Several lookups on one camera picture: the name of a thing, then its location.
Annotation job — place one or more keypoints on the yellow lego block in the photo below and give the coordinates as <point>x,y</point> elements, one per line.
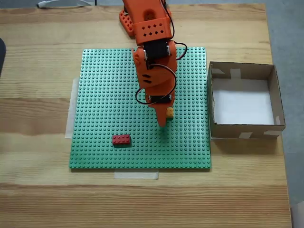
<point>170,112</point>

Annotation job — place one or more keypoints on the red lego block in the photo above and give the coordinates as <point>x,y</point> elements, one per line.
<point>121,139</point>

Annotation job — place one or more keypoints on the green lego baseplate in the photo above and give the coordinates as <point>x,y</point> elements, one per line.
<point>107,107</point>

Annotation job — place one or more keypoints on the open cardboard box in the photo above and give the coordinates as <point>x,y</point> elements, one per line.
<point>247,134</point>

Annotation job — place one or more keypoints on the white paper sheet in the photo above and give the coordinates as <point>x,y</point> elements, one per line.
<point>242,104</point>

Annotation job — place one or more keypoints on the wide translucent tape strip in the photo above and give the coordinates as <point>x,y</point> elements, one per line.
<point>71,114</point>

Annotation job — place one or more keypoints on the black flat object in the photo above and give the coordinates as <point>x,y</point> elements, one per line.
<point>2,57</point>

